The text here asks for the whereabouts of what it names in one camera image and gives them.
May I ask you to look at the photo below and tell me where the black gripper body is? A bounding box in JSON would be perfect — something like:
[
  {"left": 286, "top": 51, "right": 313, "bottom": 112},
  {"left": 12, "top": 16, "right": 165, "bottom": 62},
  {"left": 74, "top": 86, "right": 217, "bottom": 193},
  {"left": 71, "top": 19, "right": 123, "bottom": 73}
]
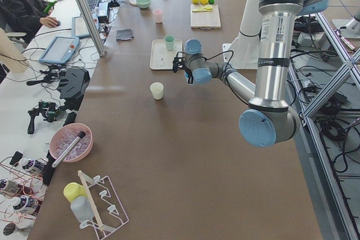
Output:
[{"left": 182, "top": 59, "right": 193, "bottom": 78}]

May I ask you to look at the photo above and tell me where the green plastic cup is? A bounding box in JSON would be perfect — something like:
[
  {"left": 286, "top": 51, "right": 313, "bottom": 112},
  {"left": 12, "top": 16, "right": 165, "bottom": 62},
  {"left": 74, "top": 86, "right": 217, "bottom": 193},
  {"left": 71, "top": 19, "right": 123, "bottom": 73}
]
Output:
[{"left": 164, "top": 35, "right": 175, "bottom": 51}]

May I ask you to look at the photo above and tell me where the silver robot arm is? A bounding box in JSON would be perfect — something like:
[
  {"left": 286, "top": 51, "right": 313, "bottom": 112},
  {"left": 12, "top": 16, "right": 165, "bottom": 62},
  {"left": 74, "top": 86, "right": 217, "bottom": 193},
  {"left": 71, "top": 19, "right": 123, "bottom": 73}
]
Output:
[{"left": 173, "top": 0, "right": 329, "bottom": 147}]

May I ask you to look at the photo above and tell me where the cream rabbit tray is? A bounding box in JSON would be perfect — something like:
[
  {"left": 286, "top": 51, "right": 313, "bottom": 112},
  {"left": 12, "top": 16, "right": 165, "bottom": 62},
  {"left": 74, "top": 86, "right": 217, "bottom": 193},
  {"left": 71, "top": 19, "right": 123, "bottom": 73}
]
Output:
[{"left": 149, "top": 39, "right": 182, "bottom": 70}]

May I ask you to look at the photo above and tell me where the green bowl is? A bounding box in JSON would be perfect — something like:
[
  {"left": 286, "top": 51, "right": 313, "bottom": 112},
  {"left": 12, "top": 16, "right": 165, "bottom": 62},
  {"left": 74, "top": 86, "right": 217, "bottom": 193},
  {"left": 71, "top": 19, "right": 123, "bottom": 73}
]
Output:
[{"left": 136, "top": 0, "right": 151, "bottom": 9}]

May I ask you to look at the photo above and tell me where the pink plastic cup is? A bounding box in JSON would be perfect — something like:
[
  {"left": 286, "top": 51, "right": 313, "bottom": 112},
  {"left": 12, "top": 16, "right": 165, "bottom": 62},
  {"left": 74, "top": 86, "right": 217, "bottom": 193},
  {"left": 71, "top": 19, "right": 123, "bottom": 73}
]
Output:
[{"left": 152, "top": 9, "right": 163, "bottom": 24}]

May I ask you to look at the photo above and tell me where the cream plastic cup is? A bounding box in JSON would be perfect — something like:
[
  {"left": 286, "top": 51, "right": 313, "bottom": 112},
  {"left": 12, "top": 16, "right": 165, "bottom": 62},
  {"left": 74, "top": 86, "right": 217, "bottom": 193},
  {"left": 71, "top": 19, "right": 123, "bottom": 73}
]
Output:
[{"left": 150, "top": 82, "right": 164, "bottom": 100}]

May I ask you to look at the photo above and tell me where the yellow plastic knife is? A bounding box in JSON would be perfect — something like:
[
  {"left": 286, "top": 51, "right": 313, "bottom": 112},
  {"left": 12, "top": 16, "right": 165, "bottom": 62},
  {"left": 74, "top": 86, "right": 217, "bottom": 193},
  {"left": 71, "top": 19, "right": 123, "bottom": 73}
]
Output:
[{"left": 191, "top": 9, "right": 213, "bottom": 12}]

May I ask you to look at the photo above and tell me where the wooden cutting board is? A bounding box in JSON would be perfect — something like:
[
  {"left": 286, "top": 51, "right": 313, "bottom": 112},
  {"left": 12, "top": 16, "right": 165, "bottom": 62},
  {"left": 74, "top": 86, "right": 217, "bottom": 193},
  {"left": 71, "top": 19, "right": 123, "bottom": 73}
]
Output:
[{"left": 190, "top": 4, "right": 221, "bottom": 29}]

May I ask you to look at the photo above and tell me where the grey folded cloth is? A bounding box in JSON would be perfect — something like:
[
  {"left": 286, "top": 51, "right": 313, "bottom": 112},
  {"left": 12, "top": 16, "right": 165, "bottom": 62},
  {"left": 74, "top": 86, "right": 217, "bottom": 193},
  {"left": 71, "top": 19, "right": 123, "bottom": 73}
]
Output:
[{"left": 116, "top": 29, "right": 134, "bottom": 41}]

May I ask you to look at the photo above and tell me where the blue teach pendant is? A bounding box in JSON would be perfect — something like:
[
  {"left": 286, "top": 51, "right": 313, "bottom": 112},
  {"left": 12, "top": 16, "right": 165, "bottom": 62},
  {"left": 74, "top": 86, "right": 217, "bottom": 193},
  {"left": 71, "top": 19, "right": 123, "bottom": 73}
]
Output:
[
  {"left": 38, "top": 36, "right": 80, "bottom": 65},
  {"left": 71, "top": 13, "right": 100, "bottom": 39}
]

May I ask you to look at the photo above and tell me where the metal muddler stick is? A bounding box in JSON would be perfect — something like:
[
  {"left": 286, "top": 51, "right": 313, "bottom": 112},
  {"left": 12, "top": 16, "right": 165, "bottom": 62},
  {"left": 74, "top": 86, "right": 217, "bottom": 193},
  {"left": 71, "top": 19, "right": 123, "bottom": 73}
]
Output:
[{"left": 52, "top": 131, "right": 86, "bottom": 168}]

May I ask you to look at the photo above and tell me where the seated person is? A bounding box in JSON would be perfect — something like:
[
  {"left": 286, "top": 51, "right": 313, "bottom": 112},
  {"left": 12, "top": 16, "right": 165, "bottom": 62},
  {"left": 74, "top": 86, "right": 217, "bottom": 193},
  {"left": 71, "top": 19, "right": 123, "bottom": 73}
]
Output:
[{"left": 1, "top": 0, "right": 60, "bottom": 43}]

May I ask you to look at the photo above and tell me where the pink bowl with ice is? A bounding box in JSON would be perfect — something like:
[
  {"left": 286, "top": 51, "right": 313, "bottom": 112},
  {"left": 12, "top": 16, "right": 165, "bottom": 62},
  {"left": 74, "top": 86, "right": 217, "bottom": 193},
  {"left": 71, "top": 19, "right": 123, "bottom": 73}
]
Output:
[{"left": 49, "top": 123, "right": 93, "bottom": 163}]

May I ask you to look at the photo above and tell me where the yellow cup on rack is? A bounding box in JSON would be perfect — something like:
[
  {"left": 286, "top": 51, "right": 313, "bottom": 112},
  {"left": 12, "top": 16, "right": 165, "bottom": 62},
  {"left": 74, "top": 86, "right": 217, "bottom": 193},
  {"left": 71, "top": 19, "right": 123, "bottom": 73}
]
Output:
[{"left": 63, "top": 182, "right": 87, "bottom": 203}]

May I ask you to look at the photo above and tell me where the grey cup on rack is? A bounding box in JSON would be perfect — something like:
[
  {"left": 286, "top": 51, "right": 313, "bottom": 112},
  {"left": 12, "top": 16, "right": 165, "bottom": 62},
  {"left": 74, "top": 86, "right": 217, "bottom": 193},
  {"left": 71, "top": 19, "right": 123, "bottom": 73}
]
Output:
[{"left": 70, "top": 196, "right": 95, "bottom": 223}]

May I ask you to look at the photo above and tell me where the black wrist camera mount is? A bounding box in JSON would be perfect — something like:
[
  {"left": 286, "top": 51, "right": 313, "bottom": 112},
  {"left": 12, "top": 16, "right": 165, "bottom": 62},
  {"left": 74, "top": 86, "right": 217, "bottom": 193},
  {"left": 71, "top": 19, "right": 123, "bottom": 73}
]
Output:
[{"left": 172, "top": 52, "right": 185, "bottom": 73}]

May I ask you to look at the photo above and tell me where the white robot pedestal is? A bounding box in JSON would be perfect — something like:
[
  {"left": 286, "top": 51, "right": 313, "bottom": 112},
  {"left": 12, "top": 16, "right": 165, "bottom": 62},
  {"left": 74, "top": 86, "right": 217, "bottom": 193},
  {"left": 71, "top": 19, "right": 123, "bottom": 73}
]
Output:
[{"left": 222, "top": 0, "right": 262, "bottom": 70}]

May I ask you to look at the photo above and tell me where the white wire cup rack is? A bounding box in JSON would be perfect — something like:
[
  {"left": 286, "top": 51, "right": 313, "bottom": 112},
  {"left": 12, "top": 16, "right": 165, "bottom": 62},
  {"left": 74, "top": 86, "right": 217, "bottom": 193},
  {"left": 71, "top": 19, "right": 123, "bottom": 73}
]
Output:
[{"left": 78, "top": 170, "right": 129, "bottom": 239}]

